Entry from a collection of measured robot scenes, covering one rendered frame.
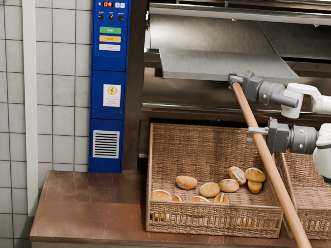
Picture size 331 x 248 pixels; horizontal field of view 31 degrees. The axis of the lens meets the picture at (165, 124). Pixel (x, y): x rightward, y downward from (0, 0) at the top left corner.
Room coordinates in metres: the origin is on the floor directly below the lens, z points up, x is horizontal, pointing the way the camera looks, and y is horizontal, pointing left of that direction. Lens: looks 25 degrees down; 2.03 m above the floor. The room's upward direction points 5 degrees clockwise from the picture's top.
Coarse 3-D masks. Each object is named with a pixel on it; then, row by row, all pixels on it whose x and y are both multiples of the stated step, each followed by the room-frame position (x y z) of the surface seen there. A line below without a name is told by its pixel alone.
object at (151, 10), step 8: (152, 8) 2.35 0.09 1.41; (160, 8) 2.35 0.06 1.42; (168, 8) 2.35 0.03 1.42; (200, 16) 2.36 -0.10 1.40; (208, 16) 2.36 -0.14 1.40; (216, 16) 2.36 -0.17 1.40; (224, 16) 2.36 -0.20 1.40; (232, 16) 2.37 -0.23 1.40; (240, 16) 2.37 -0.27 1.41; (248, 16) 2.37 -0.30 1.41; (256, 16) 2.38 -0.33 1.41; (264, 16) 2.38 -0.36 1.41; (272, 16) 2.38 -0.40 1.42; (280, 16) 2.38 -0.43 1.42; (320, 24) 2.39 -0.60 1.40; (328, 24) 2.40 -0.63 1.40
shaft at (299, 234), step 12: (240, 96) 2.00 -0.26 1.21; (252, 120) 1.80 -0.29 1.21; (264, 144) 1.63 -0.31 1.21; (264, 156) 1.56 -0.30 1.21; (276, 168) 1.49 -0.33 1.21; (276, 180) 1.42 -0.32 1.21; (276, 192) 1.37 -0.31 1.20; (288, 204) 1.30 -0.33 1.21; (288, 216) 1.25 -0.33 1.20; (300, 228) 1.20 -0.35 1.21; (300, 240) 1.15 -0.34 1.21
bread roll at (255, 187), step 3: (249, 180) 2.38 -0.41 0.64; (249, 183) 2.36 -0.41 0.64; (252, 183) 2.35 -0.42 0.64; (255, 183) 2.36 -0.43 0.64; (258, 183) 2.36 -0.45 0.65; (261, 183) 2.36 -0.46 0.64; (249, 186) 2.35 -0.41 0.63; (252, 186) 2.34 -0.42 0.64; (255, 186) 2.33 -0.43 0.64; (258, 186) 2.33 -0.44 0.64; (261, 186) 2.35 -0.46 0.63; (252, 189) 2.33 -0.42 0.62; (255, 189) 2.32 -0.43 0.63; (258, 189) 2.33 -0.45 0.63; (255, 192) 2.33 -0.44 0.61
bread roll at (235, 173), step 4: (232, 168) 2.40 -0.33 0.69; (236, 168) 2.40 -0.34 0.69; (232, 172) 2.38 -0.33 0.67; (236, 172) 2.38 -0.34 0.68; (240, 172) 2.39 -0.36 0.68; (232, 176) 2.38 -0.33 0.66; (236, 176) 2.37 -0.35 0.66; (240, 176) 2.37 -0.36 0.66; (244, 176) 2.39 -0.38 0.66; (236, 180) 2.37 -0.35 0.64; (240, 180) 2.37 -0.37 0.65; (244, 180) 2.38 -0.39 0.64; (240, 184) 2.38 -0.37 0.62
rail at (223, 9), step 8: (176, 8) 2.35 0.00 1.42; (184, 8) 2.36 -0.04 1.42; (192, 8) 2.36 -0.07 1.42; (200, 8) 2.36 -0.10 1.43; (208, 8) 2.36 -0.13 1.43; (216, 8) 2.37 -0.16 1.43; (224, 8) 2.37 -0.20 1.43; (232, 8) 2.37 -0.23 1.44; (240, 8) 2.38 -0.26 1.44; (288, 16) 2.39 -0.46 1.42; (296, 16) 2.39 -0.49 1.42; (304, 16) 2.39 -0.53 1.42; (312, 16) 2.40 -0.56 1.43; (320, 16) 2.40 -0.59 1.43; (328, 16) 2.40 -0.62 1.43
